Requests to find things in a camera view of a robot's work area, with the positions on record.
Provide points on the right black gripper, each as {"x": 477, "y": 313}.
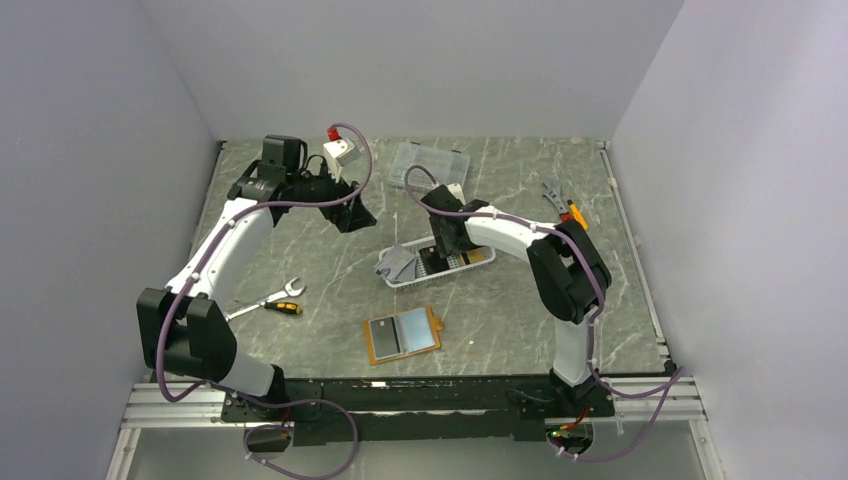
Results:
{"x": 446, "y": 249}

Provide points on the gold cards stack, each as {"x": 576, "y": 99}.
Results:
{"x": 474, "y": 256}

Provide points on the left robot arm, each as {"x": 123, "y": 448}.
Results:
{"x": 183, "y": 328}

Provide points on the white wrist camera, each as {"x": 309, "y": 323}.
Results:
{"x": 457, "y": 192}
{"x": 339, "y": 152}

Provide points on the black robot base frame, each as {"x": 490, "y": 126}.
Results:
{"x": 317, "y": 419}

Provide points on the clear plastic organizer box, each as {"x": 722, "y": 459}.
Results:
{"x": 446, "y": 166}

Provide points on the yellow black handled wrench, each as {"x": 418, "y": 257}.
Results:
{"x": 279, "y": 302}

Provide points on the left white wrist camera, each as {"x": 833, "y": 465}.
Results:
{"x": 339, "y": 152}

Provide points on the red adjustable wrench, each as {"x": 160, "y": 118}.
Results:
{"x": 554, "y": 193}

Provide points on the white plastic basket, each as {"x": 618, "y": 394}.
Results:
{"x": 417, "y": 261}

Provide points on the black VIP card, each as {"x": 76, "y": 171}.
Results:
{"x": 385, "y": 338}

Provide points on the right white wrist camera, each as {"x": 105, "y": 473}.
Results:
{"x": 457, "y": 192}

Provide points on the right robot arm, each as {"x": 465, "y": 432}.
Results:
{"x": 570, "y": 276}

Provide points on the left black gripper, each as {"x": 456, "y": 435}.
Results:
{"x": 352, "y": 216}

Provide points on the black VIP cards stack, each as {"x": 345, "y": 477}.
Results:
{"x": 431, "y": 261}

